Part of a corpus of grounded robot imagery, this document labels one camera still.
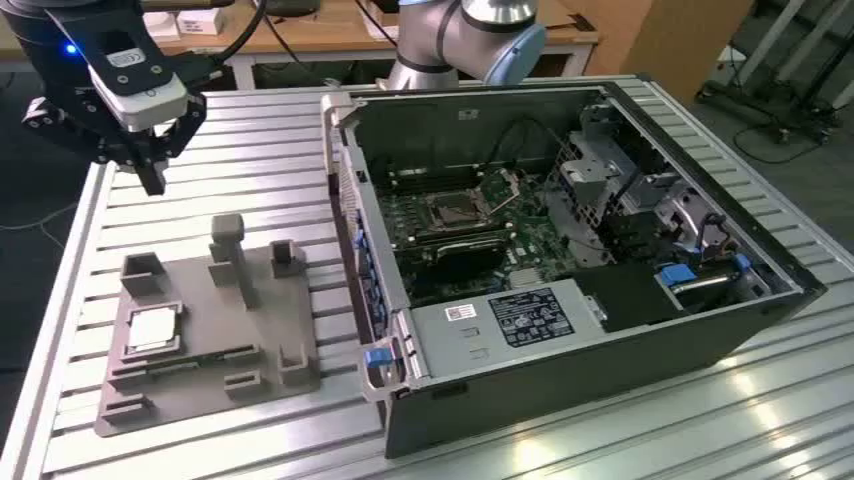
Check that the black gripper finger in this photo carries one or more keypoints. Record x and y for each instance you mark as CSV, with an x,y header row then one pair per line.
x,y
188,125
73,120

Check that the silver CPU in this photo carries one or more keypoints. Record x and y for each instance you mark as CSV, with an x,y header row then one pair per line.
x,y
154,330

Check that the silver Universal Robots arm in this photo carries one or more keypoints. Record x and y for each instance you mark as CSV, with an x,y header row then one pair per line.
x,y
434,30

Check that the black RAM slot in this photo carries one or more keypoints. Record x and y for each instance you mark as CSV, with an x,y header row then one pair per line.
x,y
423,188
416,176
420,182
414,170

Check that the CPU socket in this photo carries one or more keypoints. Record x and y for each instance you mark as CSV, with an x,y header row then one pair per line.
x,y
456,212

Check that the white round container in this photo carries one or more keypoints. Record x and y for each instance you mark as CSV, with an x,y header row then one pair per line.
x,y
160,25

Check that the white cardboard box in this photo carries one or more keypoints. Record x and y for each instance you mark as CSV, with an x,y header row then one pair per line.
x,y
200,22

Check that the grey parts rack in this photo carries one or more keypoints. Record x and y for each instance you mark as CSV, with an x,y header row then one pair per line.
x,y
220,320

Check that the green RAM stick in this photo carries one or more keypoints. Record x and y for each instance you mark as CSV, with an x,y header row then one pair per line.
x,y
180,365

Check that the black graphics card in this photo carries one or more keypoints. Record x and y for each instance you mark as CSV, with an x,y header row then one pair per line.
x,y
467,260

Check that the blue case latch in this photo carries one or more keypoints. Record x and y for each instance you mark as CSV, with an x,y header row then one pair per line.
x,y
376,358

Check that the green motherboard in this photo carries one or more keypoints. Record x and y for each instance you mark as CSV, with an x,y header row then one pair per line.
x,y
534,240

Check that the silver power supply unit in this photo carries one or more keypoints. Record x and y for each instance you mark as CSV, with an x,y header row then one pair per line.
x,y
454,345

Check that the silver chipset heatsink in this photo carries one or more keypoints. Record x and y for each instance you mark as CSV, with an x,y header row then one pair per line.
x,y
534,278

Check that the silver metal drive cage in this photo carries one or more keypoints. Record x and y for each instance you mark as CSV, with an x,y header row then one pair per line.
x,y
587,175

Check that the brown wooden cabinet panel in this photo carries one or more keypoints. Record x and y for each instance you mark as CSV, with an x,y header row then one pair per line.
x,y
667,40

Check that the black plastic shroud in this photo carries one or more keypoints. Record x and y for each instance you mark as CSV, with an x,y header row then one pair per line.
x,y
627,295

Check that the blue disk carrier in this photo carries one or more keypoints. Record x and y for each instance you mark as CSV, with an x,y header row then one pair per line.
x,y
675,280

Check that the black open PC case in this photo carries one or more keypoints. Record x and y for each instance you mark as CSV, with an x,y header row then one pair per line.
x,y
601,390

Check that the blue plastic clip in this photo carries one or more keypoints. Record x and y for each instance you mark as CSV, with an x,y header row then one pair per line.
x,y
742,264

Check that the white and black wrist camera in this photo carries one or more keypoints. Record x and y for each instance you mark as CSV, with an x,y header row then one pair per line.
x,y
147,100

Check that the wooden desk with white frame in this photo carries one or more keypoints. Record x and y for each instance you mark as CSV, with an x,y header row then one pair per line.
x,y
320,35

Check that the white frame cart with wheels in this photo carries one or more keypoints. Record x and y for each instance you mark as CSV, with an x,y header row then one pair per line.
x,y
767,107

